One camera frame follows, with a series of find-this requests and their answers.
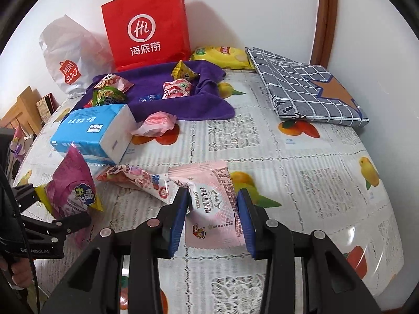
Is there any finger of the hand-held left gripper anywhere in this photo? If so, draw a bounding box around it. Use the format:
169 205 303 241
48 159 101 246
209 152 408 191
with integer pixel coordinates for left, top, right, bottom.
23 212 92 244
11 184 45 215

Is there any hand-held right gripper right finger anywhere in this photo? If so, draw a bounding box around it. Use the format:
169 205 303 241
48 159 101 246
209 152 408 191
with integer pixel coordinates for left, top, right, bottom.
236 188 382 314

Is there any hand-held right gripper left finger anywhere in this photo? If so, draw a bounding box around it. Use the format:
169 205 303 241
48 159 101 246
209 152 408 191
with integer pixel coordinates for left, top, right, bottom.
41 186 191 314

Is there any pale pink snack packet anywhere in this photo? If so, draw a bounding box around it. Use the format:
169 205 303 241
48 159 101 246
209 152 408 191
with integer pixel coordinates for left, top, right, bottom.
168 161 246 248

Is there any purple snack packet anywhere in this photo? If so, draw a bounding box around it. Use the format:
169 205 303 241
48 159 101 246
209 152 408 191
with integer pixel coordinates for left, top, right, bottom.
34 144 104 252

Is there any green snack packet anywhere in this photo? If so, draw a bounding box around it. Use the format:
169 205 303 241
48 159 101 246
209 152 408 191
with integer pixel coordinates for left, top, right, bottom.
83 86 128 108

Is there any white strawberry snack packet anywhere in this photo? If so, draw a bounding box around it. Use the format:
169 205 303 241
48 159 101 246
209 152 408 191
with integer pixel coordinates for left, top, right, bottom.
163 78 193 99

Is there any person's left hand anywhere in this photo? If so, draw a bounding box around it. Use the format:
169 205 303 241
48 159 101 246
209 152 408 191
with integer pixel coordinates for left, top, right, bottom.
0 259 35 288

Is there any purple printed plastic bag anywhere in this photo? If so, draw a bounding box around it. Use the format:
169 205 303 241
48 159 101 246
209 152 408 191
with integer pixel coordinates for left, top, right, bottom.
8 126 35 174

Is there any red white cartoon snack packet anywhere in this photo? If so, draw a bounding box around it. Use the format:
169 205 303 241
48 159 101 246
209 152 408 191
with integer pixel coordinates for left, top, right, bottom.
96 165 179 205

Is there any fruit printed tablecloth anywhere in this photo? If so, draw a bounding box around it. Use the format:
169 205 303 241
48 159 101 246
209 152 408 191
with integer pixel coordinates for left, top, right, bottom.
13 69 405 314

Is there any light wooden furniture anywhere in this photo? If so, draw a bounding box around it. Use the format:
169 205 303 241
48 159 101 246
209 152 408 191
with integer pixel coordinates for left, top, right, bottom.
0 86 43 136

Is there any blue tissue pack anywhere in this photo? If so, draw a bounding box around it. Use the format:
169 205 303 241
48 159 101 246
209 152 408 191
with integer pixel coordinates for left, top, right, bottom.
50 104 138 165

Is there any patterned small box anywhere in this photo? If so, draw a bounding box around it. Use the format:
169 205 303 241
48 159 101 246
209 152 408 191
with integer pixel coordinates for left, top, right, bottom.
35 93 59 120

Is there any pink wrapped snack cake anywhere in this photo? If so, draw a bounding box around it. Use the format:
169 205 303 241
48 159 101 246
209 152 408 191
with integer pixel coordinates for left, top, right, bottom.
130 112 178 137

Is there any purple towel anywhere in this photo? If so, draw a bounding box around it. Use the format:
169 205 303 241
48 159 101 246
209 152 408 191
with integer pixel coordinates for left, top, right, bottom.
70 61 235 121

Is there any red panda snack packet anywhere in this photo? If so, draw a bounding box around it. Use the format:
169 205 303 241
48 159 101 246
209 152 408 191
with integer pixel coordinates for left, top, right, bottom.
94 74 135 92

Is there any grey checked folded cloth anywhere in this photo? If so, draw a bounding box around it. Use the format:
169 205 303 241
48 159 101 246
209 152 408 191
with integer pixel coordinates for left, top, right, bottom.
245 46 369 128

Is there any white plastic bag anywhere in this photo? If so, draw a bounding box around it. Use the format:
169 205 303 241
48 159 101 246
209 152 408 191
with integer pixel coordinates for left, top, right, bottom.
39 15 113 99

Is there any yellow triangular snack packet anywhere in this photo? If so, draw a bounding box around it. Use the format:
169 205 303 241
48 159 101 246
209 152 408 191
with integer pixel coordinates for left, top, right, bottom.
172 60 200 81

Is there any yellow chip bag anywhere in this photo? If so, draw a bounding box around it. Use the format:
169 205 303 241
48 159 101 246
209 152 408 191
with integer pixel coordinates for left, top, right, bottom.
189 46 255 70

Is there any red paper bag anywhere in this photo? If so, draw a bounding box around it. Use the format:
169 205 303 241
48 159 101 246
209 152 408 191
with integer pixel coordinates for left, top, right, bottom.
101 0 191 72

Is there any brown wooden door frame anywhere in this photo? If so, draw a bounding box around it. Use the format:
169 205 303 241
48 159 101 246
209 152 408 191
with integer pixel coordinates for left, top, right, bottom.
316 0 338 69

